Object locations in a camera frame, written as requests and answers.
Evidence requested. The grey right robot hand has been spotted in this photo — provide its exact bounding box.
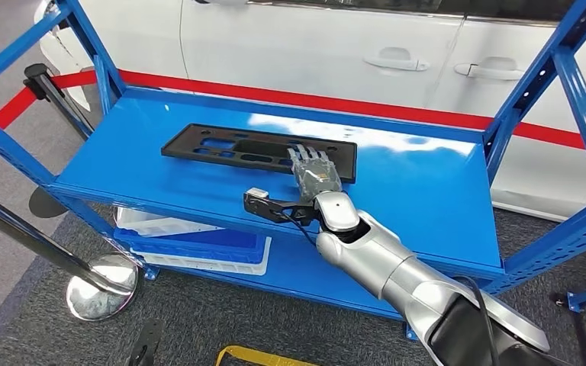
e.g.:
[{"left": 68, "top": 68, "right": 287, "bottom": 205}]
[{"left": 286, "top": 144, "right": 346, "bottom": 203}]

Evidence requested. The black plastic car part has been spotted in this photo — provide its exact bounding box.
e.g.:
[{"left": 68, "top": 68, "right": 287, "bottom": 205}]
[{"left": 160, "top": 123, "right": 359, "bottom": 185}]

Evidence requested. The long red barrier belt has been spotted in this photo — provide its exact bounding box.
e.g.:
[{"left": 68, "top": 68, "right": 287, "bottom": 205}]
[{"left": 50, "top": 69, "right": 586, "bottom": 152}]

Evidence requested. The white car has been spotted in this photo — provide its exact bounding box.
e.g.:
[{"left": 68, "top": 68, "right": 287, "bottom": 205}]
[{"left": 34, "top": 0, "right": 586, "bottom": 223}]

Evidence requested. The yellow floor tape square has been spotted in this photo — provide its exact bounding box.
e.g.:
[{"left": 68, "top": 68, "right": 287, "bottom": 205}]
[{"left": 215, "top": 345, "right": 319, "bottom": 366}]

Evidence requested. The black stanchion with round base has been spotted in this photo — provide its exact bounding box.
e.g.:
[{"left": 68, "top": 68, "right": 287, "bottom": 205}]
[{"left": 27, "top": 187, "right": 69, "bottom": 220}]

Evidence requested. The short red barrier belt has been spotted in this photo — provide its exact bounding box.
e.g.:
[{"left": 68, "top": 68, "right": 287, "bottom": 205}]
[{"left": 0, "top": 86, "right": 39, "bottom": 162}]

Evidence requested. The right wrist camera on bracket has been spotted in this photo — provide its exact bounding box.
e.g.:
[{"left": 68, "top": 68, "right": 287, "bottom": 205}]
[{"left": 243, "top": 188, "right": 320, "bottom": 226}]

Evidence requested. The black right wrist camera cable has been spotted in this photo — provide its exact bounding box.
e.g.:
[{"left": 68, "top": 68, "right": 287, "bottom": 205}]
[{"left": 267, "top": 207, "right": 320, "bottom": 249}]

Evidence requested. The white car door handle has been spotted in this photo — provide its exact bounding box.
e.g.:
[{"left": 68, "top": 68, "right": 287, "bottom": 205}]
[
  {"left": 453, "top": 56, "right": 526, "bottom": 82},
  {"left": 362, "top": 46, "right": 431, "bottom": 72}
]

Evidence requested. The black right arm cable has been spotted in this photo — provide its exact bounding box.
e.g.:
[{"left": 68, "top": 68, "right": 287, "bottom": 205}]
[{"left": 452, "top": 274, "right": 501, "bottom": 366}]

